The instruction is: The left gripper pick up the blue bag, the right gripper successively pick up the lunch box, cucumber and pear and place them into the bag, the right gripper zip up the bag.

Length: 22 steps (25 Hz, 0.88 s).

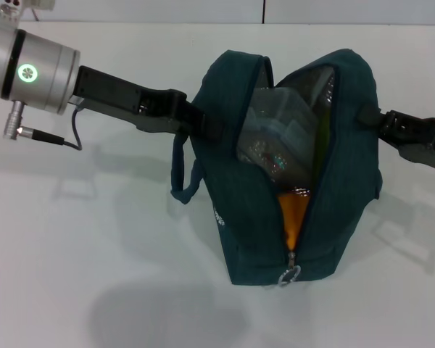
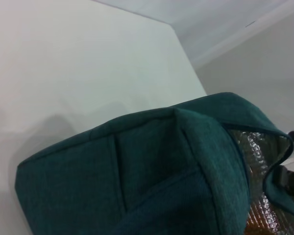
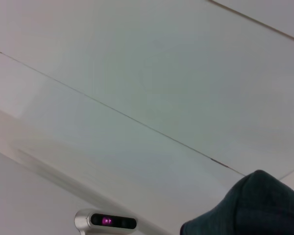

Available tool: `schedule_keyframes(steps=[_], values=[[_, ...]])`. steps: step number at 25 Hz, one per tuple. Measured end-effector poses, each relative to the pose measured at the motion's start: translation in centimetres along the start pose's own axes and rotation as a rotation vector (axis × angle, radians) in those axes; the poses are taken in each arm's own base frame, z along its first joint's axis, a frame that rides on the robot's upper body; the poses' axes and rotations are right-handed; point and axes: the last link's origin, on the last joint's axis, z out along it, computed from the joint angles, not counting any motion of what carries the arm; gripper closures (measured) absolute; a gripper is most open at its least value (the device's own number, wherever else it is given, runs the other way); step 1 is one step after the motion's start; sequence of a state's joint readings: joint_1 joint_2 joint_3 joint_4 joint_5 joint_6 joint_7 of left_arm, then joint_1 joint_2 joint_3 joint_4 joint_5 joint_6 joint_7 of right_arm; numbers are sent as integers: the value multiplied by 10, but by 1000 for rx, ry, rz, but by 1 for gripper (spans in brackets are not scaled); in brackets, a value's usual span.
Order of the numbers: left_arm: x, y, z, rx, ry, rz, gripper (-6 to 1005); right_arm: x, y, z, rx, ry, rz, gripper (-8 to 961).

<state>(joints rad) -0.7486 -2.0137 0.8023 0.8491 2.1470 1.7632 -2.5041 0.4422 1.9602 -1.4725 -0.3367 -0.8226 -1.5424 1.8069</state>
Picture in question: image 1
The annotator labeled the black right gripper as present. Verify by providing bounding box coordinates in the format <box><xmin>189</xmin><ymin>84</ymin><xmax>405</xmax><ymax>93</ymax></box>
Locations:
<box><xmin>355</xmin><ymin>106</ymin><xmax>435</xmax><ymax>165</ymax></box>

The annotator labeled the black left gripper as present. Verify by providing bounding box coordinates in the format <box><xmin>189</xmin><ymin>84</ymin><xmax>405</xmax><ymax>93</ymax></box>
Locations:
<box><xmin>70</xmin><ymin>65</ymin><xmax>228</xmax><ymax>141</ymax></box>

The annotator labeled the green cucumber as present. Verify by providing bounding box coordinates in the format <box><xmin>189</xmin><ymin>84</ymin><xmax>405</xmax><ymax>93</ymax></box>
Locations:
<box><xmin>312</xmin><ymin>108</ymin><xmax>331</xmax><ymax>191</ymax></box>

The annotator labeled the dark teal insulated lunch bag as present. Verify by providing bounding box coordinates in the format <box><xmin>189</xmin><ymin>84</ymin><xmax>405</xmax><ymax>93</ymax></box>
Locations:
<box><xmin>170</xmin><ymin>48</ymin><xmax>382</xmax><ymax>289</ymax></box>

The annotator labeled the clear container with blue-rimmed lid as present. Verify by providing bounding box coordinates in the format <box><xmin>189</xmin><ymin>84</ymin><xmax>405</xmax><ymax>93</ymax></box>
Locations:
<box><xmin>236</xmin><ymin>86</ymin><xmax>322</xmax><ymax>184</ymax></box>

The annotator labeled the orange pear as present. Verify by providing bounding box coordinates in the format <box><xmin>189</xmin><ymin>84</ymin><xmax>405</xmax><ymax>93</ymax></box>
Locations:
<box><xmin>277</xmin><ymin>193</ymin><xmax>310</xmax><ymax>252</ymax></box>

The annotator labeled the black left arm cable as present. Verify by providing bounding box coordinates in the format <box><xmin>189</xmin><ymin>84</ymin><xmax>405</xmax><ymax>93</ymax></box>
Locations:
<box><xmin>3</xmin><ymin>100</ymin><xmax>84</xmax><ymax>152</ymax></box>

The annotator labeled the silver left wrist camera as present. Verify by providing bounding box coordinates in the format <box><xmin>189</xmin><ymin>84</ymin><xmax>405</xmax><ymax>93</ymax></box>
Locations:
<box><xmin>0</xmin><ymin>0</ymin><xmax>56</xmax><ymax>12</ymax></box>

